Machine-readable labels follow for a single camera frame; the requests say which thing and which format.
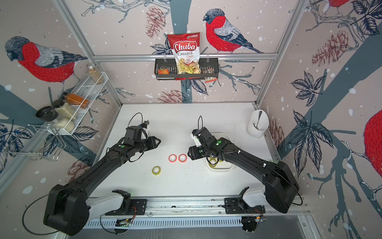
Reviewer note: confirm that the yellow tape roll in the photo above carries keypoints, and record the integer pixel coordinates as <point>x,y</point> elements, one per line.
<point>156,170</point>
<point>212,162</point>

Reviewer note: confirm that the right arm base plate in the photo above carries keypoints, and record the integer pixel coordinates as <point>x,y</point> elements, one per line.
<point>238,206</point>

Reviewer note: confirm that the black wire wall basket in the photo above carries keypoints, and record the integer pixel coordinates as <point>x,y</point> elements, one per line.
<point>171,70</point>

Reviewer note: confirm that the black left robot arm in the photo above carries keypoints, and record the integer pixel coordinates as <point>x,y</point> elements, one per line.
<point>67,210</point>

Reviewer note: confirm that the orange spice bottle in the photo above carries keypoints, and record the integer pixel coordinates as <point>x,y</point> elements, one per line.
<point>76,100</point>

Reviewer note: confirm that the white storage box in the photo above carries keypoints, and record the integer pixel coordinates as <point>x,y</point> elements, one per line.
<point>222,166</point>

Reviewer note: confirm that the glass grain spice jar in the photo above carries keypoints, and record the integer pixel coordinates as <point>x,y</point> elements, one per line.
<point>95,73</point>

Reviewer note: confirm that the metal spoon in cup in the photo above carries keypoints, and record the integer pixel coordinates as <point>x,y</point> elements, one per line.
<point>258,120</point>

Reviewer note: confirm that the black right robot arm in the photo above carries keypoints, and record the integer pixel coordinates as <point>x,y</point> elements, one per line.
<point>281,186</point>

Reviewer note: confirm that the black lid spice jar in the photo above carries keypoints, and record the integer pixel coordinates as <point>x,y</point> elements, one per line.
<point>47,114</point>

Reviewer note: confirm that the white wire spice rack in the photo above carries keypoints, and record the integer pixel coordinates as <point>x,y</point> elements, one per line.
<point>64,115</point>

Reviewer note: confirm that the aluminium front rail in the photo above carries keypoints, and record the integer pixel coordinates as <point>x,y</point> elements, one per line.
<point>176,207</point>

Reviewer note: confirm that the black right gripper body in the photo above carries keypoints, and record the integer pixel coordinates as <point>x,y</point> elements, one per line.
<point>198,153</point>

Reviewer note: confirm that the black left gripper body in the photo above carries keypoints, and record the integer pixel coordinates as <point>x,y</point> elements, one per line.
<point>146,144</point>

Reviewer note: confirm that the Chuba cassava chips bag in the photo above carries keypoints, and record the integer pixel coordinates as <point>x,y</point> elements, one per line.
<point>186,50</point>

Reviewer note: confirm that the white utensil holder cup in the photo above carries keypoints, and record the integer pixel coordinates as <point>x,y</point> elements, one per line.
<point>263,124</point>

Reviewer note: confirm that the red tape roll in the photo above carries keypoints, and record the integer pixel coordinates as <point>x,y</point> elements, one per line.
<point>172,158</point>
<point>182,158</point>

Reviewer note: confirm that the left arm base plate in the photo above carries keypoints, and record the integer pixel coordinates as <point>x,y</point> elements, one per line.
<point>136,207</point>

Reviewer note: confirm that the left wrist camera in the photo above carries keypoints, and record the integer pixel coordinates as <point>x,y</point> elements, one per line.
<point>136,133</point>

